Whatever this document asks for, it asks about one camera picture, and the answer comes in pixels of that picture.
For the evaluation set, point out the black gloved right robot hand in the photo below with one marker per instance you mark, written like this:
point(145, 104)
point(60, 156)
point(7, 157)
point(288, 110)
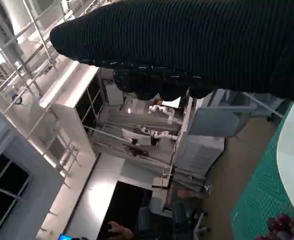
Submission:
point(176, 40)

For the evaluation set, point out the purple toy grape bunch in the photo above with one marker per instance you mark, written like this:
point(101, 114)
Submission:
point(284, 226)

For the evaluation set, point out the white square plate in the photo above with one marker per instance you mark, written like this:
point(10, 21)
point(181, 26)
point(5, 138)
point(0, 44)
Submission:
point(292, 155)

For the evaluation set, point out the grey office chair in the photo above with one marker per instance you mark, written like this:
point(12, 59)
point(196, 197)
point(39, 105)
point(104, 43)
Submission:
point(219, 120)

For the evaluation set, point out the white vented cabinet on casters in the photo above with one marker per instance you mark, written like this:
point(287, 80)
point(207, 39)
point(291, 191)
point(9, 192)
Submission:
point(199, 152)

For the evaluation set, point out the seated person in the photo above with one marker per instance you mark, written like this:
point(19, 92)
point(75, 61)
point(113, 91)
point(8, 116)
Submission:
point(184, 200)

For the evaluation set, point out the black monitor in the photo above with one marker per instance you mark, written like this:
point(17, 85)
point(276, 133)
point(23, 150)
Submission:
point(126, 207)

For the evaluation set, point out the green cutting mat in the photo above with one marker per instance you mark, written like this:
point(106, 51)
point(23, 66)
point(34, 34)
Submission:
point(256, 200)

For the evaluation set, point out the person's hand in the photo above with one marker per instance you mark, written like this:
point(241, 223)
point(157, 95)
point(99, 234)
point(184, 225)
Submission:
point(118, 230)

